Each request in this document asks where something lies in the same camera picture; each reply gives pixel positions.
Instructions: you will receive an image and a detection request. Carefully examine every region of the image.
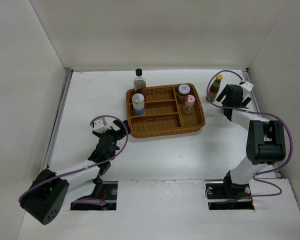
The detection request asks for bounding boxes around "silver lid spice jar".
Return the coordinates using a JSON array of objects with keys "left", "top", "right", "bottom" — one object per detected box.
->
[{"left": 132, "top": 93, "right": 145, "bottom": 116}]

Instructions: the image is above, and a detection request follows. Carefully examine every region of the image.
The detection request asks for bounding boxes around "pink lid spice bottle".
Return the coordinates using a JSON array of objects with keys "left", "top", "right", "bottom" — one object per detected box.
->
[{"left": 182, "top": 95, "right": 196, "bottom": 115}]

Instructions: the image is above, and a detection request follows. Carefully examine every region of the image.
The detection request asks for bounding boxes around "white lid glass jar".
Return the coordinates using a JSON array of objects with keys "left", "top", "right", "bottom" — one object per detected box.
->
[{"left": 177, "top": 84, "right": 191, "bottom": 103}]

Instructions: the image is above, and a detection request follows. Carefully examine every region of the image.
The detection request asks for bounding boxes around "dark sauce bottle black cap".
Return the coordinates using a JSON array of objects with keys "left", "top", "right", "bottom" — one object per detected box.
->
[{"left": 133, "top": 68, "right": 147, "bottom": 101}]

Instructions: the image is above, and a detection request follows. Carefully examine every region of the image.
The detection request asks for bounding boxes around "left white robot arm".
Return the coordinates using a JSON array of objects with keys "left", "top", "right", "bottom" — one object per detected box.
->
[{"left": 18, "top": 115, "right": 131, "bottom": 225}]

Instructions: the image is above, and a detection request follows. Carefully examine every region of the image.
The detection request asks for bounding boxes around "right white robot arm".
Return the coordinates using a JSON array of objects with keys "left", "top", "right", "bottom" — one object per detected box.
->
[{"left": 216, "top": 84, "right": 286, "bottom": 199}]

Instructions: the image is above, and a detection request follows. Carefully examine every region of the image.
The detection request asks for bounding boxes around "red sauce bottle yellow cap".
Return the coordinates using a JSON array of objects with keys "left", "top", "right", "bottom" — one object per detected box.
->
[{"left": 206, "top": 74, "right": 223, "bottom": 102}]

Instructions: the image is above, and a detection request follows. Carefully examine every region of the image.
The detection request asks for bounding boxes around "brown wicker divided tray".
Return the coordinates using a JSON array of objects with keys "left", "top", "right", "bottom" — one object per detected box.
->
[{"left": 126, "top": 83, "right": 206, "bottom": 138}]

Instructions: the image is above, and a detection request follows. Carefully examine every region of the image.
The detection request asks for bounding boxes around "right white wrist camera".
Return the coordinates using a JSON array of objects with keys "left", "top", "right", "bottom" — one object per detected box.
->
[{"left": 239, "top": 81, "right": 254, "bottom": 98}]

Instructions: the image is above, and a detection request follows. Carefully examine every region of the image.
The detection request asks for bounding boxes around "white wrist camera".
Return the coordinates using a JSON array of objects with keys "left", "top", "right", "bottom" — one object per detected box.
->
[
  {"left": 92, "top": 119, "right": 111, "bottom": 134},
  {"left": 239, "top": 81, "right": 254, "bottom": 98}
]

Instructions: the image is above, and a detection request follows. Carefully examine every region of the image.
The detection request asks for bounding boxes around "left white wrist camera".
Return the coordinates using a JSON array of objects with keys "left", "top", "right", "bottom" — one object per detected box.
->
[{"left": 92, "top": 119, "right": 111, "bottom": 134}]

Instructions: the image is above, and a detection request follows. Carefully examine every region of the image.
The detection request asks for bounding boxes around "right metal table rail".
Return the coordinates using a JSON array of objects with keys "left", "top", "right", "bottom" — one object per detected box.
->
[{"left": 241, "top": 69, "right": 282, "bottom": 180}]

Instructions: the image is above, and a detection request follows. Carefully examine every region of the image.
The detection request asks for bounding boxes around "metal table rail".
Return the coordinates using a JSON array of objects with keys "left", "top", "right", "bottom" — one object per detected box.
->
[
  {"left": 241, "top": 69, "right": 282, "bottom": 180},
  {"left": 40, "top": 67, "right": 74, "bottom": 170}
]

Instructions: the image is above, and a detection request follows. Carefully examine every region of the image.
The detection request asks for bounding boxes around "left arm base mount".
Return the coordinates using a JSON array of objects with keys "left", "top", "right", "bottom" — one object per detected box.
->
[{"left": 70, "top": 178, "right": 119, "bottom": 211}]

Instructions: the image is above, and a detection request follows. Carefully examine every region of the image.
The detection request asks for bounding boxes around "left metal table rail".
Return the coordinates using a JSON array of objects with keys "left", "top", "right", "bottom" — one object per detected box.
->
[{"left": 40, "top": 67, "right": 74, "bottom": 170}]

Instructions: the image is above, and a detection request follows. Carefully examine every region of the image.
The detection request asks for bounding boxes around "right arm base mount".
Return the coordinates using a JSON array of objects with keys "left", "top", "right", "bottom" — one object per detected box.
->
[{"left": 204, "top": 172, "right": 255, "bottom": 210}]

